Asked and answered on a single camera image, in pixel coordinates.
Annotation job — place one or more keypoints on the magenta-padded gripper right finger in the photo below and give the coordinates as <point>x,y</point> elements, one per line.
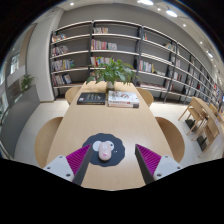
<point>163,165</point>

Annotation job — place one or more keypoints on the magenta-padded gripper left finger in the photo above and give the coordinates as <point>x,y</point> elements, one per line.
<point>63,165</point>

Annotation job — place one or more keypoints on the pink computer mouse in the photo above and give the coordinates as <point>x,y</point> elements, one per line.
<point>105,151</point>

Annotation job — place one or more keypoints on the black cartoon-eyed mouse pad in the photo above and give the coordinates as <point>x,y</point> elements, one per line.
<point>118,155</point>

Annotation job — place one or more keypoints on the group of wooden chairs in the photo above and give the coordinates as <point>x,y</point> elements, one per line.
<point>200,116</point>

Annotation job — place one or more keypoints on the black hardcover book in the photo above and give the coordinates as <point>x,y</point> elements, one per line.
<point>91,98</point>

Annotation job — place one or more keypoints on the white book red lettering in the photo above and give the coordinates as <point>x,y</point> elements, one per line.
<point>121,105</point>

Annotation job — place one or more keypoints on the white illustrated-cover book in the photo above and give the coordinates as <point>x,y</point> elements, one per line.
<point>122,96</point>

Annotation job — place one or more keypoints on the small green background plant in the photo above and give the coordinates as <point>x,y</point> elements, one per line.
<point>27,81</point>

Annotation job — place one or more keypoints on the green potted plant white pot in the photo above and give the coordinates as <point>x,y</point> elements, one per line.
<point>113,71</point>

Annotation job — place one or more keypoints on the grey shelf unit with books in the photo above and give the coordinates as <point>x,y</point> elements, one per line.
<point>115,36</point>

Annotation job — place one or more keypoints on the ceiling lights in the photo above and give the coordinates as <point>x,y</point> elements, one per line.
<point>171,13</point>

